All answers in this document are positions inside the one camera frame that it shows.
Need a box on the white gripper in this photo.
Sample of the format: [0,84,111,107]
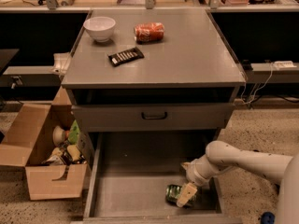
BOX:
[177,158,208,207]

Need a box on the crushed green can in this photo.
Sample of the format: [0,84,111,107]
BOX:
[165,184,196,207]

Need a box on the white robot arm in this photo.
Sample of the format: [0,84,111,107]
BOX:
[177,141,299,224]

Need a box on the open grey drawer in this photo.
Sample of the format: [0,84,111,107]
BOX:
[80,131,242,224]

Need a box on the closed grey drawer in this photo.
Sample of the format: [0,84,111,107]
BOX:
[72,103,235,132]

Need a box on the grey drawer cabinet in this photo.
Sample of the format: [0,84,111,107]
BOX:
[61,8,247,133]

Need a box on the red soda can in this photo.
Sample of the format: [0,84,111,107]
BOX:
[134,22,164,43]

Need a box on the green packet in box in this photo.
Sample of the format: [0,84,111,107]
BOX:
[68,120,80,145]

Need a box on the white cup in box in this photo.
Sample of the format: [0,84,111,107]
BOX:
[52,126,66,147]

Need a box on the black snack bar packet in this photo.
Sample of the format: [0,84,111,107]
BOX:
[108,47,144,66]

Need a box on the white power strip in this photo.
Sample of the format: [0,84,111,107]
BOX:
[273,61,296,70]

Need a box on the cardboard box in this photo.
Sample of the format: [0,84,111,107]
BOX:
[0,88,89,201]

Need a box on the white bowl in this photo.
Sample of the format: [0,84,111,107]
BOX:
[83,17,116,42]

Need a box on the black drawer handle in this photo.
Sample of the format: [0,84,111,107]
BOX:
[141,112,168,120]

